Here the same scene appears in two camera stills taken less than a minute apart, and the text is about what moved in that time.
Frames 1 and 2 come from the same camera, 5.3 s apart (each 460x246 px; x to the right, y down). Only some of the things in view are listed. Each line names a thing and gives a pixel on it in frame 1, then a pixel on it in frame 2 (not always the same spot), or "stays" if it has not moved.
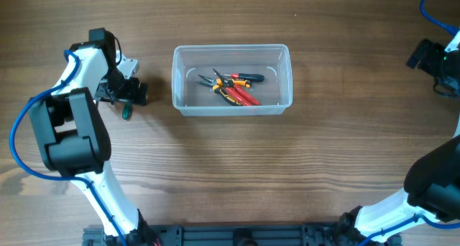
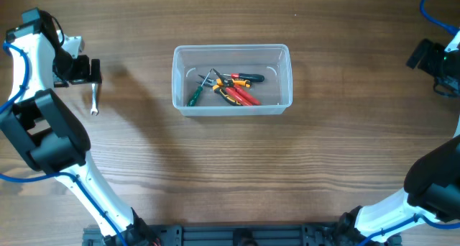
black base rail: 226,234 stays
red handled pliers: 238,93 stays
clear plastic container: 275,92 stays
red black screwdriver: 256,78 stays
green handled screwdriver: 126,111 -> 197,93
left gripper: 131,91 -> 82,75
